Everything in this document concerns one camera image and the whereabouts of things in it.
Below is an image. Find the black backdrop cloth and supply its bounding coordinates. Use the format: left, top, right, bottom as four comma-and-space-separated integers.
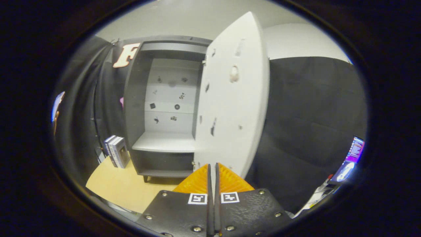
53, 35, 367, 214

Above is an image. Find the black backdrop stand pole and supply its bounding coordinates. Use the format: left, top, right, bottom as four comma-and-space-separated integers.
92, 66, 106, 164

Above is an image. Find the grey cabinet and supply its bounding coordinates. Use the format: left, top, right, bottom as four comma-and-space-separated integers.
123, 35, 214, 183

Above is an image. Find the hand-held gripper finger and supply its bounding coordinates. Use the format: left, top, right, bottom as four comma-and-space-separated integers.
136, 163, 214, 237
214, 162, 293, 237

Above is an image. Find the laptop with lit screen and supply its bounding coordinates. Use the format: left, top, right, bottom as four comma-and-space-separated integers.
329, 136, 365, 183

